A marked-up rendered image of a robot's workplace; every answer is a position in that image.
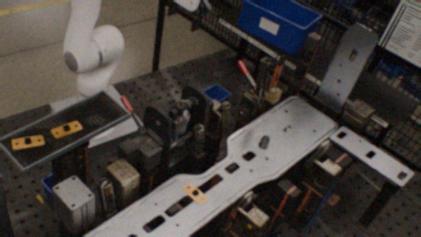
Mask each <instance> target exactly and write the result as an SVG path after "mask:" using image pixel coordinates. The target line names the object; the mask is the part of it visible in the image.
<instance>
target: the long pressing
mask: <svg viewBox="0 0 421 237"><path fill-rule="evenodd" d="M285 111H287V112H285ZM288 126H291V128H289V127H288ZM285 127H287V129H286V132H284V128H285ZM338 128H339V127H338V125H337V124H336V123H335V122H334V121H333V120H332V119H331V118H329V117H327V116H325V115H324V114H322V113H321V112H320V111H318V110H317V109H315V108H313V107H312V106H311V105H309V104H307V103H306V102H304V101H303V100H300V99H299V98H298V97H296V96H291V97H289V98H288V99H286V100H284V101H282V102H281V103H279V104H278V105H277V106H275V107H274V108H273V109H269V110H268V111H266V112H265V113H264V114H263V115H262V116H260V117H259V118H256V119H255V120H253V121H251V122H250V123H249V124H248V125H247V126H244V127H242V128H240V129H239V130H238V131H237V132H236V133H234V134H232V135H229V137H228V138H227V140H226V143H225V146H226V157H225V159H223V160H221V161H220V162H219V163H218V164H216V165H214V166H213V167H212V168H209V169H208V170H207V171H206V172H204V174H200V175H189V174H178V175H175V176H173V177H171V178H170V179H169V180H167V181H166V182H164V183H163V184H161V185H160V186H158V187H157V188H155V189H154V190H153V191H151V192H150V193H147V194H146V195H145V196H143V197H141V198H140V199H138V200H137V201H136V202H134V203H132V204H131V205H129V206H128V207H127V208H125V209H124V210H121V211H120V212H119V213H118V214H116V215H115V216H113V217H111V219H108V220H107V221H105V222H103V223H102V224H101V225H99V226H98V227H96V228H94V229H93V230H92V231H90V232H89V233H87V234H86V235H84V236H83V237H128V236H129V235H136V237H190V236H191V235H194V234H195V233H196V232H197V231H198V230H199V229H200V228H201V227H204V226H205V225H206V224H207V223H208V222H210V221H211V220H212V219H214V218H215V217H217V216H218V215H219V214H220V213H221V212H222V211H224V210H225V209H227V208H228V207H230V205H231V204H233V203H234V202H236V201H238V200H239V199H240V198H241V197H242V196H243V195H244V194H245V193H248V191H250V190H251V189H252V188H254V187H255V186H256V185H258V184H263V183H266V182H270V181H274V180H275V179H278V178H279V177H280V176H282V175H283V174H284V173H285V172H286V171H287V170H289V169H291V168H293V166H294V165H296V164H297V163H298V162H299V161H301V160H302V159H303V158H304V157H305V156H307V155H308V154H309V153H310V152H312V151H313V150H315V149H316V148H317V147H318V146H319V145H321V144H322V143H323V142H325V141H326V140H327V139H328V138H330V135H331V134H333V133H334V132H336V131H337V130H338ZM313 130H314V131H316V132H314V131H313ZM264 135H268V136H269V137H270V143H269V145H268V147H267V149H265V150H264V149H261V148H260V147H259V146H258V144H259V143H260V140H261V138H262V137H263V136H264ZM248 151H252V152H253V153H254V154H255V155H256V157H255V158H253V159H252V160H250V161H247V160H244V159H243V158H242V156H244V155H245V154H247V153H248ZM266 158H267V159H268V160H266ZM232 163H236V164H237V165H238V166H239V168H238V170H236V171H234V172H233V173H232V174H229V173H227V172H226V171H225V170H224V168H227V167H228V166H229V165H231V164H232ZM250 170H252V171H250ZM215 175H219V176H221V178H222V179H223V180H222V181H221V182H220V183H219V184H217V185H215V186H214V187H213V188H212V189H210V190H209V191H208V192H206V193H204V195H205V196H206V197H207V198H208V199H209V200H208V201H207V202H204V204H203V205H199V204H198V203H197V202H195V201H194V200H193V202H191V203H190V204H189V205H187V207H185V208H184V209H182V210H181V211H179V212H178V213H177V214H176V215H174V216H173V217H168V216H167V215H166V214H165V213H164V211H165V210H168V209H169V208H170V207H171V206H172V205H173V204H175V203H176V202H178V201H180V200H181V199H182V198H184V197H186V196H189V195H188V194H187V193H185V192H184V191H183V187H184V186H185V185H187V184H193V185H195V186H196V188H198V187H199V186H201V185H202V184H204V183H205V182H206V181H208V180H209V179H211V178H212V177H213V176H215ZM189 197H190V196H189ZM156 203H157V205H155V204H156ZM157 216H162V218H164V219H165V222H164V223H163V224H162V225H161V226H160V227H157V228H155V229H154V230H153V231H152V232H150V233H146V232H145V230H144V229H143V226H144V225H145V224H147V223H148V222H150V221H151V220H153V219H154V218H156V217H157ZM177 225H179V226H177Z"/></svg>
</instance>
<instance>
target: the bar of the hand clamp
mask: <svg viewBox="0 0 421 237"><path fill-rule="evenodd" d="M258 62H259V68H258V74H257V87H256V92H255V95H256V96H257V97H258V98H259V102H260V100H265V96H266V83H267V79H268V74H269V70H270V71H274V70H275V68H276V63H272V64H271V58H268V57H265V58H263V59H258ZM261 94H262V98H261ZM260 98H261V99H260Z"/></svg>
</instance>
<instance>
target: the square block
mask: <svg viewBox="0 0 421 237"><path fill-rule="evenodd" d="M374 112H375V109H374V108H373V107H372V106H369V105H367V104H365V103H364V102H363V101H361V100H360V99H357V100H356V101H354V102H353V104H351V105H350V106H349V107H347V109H346V110H345V112H344V113H343V116H342V120H341V121H340V124H339V125H338V127H339V128H338V129H340V128H341V127H343V126H344V127H346V128H348V129H349V130H351V131H352V132H353V133H356V134H358V135H360V133H362V131H363V128H364V126H365V124H367V123H368V122H369V121H370V119H371V117H372V116H373V114H374ZM346 135H347V134H346V133H344V132H341V133H339V134H338V135H336V136H337V137H338V138H339V139H342V138H343V137H344V136H346ZM331 141H332V140H331ZM331 141H330V142H331ZM331 143H332V142H331ZM332 146H334V147H336V148H337V149H338V150H340V151H342V149H340V148H339V147H338V146H336V145H335V144H334V143H332Z"/></svg>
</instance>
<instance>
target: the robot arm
mask: <svg viewBox="0 0 421 237"><path fill-rule="evenodd" d="M168 2H169V10H168V16H172V15H173V14H176V13H177V12H178V4H180V5H181V6H183V7H185V8H186V9H188V10H189V11H190V12H193V15H194V17H195V18H192V24H191V29H190V31H191V32H193V31H197V30H199V29H200V27H201V19H202V17H204V16H207V15H208V13H209V12H211V11H212V8H211V5H210V4H209V3H208V2H207V1H206V0H168ZM203 7H204V8H205V10H204V11H203ZM197 9H198V11H199V12H200V13H199V14H197ZM99 10H100V0H71V16H70V20H69V23H68V26H67V31H66V34H65V41H64V46H63V57H64V59H65V62H66V65H67V66H68V67H69V68H70V69H71V70H72V71H73V72H75V73H77V74H78V75H77V78H76V102H77V101H79V100H83V99H85V98H87V97H89V96H91V95H93V94H94V93H96V92H101V91H102V90H104V91H106V92H107V93H109V81H110V78H111V76H112V75H113V73H114V71H115V69H116V67H117V66H118V65H119V61H120V59H121V58H122V55H123V50H124V39H123V35H122V34H121V32H120V31H119V30H118V29H117V28H116V27H114V26H110V25H104V26H100V27H98V28H96V29H94V26H95V23H96V22H97V20H98V17H99V13H100V11H99ZM93 29H94V30H93ZM114 129H115V127H112V128H111V129H109V130H108V131H106V132H103V133H102V134H100V135H98V136H96V137H94V138H92V139H91V140H99V139H102V138H104V137H107V136H108V135H111V133H112V132H113V130H114Z"/></svg>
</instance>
